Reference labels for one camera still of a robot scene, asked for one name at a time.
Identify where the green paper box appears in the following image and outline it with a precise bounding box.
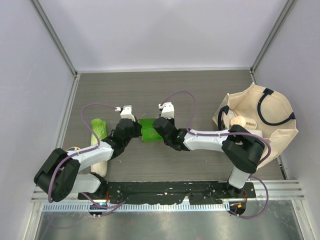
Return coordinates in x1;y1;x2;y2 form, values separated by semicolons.
138;118;163;143

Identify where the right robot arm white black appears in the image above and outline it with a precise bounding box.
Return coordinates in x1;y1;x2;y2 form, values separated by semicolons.
152;117;271;198

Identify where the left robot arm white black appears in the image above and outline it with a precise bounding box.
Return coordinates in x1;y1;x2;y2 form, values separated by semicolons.
33;118;142;203

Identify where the napa cabbage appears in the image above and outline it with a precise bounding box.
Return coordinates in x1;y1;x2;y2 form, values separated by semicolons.
89;118;109;177

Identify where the round blue yellow tin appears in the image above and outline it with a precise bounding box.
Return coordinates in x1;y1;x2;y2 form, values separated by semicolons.
66;146;81;152

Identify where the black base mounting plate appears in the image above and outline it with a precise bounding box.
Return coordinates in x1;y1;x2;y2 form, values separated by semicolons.
87;181;256;205

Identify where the beige cap bottle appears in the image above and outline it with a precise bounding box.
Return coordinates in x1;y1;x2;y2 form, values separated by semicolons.
230;115;246;128

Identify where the beige canvas tote bag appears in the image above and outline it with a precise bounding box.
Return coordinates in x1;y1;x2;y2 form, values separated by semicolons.
212;83;299;168

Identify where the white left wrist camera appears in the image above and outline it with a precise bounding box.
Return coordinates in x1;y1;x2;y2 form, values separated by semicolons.
115;105;136;122

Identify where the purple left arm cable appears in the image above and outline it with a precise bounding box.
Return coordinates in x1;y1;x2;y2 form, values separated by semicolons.
47;102;126;230

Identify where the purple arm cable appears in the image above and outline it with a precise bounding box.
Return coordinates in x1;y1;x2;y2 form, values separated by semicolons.
47;102;126;230
159;90;272;220

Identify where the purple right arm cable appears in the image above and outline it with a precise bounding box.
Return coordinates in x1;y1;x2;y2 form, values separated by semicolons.
159;90;272;220

